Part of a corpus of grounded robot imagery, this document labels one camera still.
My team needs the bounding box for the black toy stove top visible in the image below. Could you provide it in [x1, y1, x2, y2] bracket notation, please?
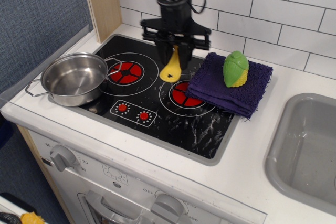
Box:
[72, 35, 238, 166]

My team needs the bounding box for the stainless steel pot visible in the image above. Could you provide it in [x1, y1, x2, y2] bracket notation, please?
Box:
[25, 52, 122, 107]

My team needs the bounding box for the green yellow toy corn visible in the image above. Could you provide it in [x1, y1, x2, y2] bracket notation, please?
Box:
[223, 51, 249, 88]

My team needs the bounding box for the purple folded cloth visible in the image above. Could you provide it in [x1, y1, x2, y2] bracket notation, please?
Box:
[185, 51, 273, 119]

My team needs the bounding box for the grey timer knob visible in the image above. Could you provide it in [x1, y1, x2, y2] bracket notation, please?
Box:
[50, 145, 76, 172]

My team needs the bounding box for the grey sink basin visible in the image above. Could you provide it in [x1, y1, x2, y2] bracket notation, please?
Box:
[265, 93, 335, 215]

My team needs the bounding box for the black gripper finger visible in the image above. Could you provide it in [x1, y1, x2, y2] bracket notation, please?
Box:
[156, 41, 173, 64]
[178, 43, 194, 68]

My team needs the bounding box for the wooden side post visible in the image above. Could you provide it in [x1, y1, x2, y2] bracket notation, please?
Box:
[87, 0, 122, 43]

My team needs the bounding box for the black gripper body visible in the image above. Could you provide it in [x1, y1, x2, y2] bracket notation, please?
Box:
[141, 0, 211, 50]

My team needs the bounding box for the yellow black object on floor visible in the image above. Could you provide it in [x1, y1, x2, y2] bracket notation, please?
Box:
[1, 212, 45, 224]

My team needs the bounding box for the white toy oven front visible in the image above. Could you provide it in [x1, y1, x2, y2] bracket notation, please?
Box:
[29, 132, 266, 223]

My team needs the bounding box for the yellow dish brush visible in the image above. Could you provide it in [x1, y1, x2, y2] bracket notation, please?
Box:
[159, 46, 182, 83]

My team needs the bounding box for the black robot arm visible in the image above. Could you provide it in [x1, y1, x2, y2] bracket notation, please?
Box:
[140, 0, 211, 70]

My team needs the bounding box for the grey oven knob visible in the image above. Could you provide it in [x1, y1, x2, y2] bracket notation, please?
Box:
[151, 194, 184, 223]

